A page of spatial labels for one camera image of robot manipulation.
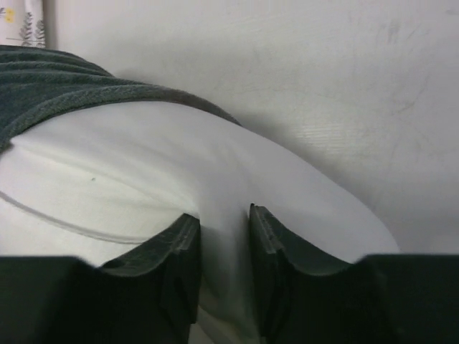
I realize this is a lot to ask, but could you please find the white pillow insert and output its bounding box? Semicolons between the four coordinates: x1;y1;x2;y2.
1;102;399;343

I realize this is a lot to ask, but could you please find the floral deer print pillow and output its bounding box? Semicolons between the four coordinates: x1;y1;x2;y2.
0;0;46;48

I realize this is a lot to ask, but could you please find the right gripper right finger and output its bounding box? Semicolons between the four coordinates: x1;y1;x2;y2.
250;205;458;344

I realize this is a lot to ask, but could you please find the zebra and grey pillowcase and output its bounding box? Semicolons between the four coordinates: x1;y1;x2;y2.
1;45;237;151

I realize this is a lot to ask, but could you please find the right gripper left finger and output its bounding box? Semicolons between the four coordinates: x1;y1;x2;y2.
1;215;201;343

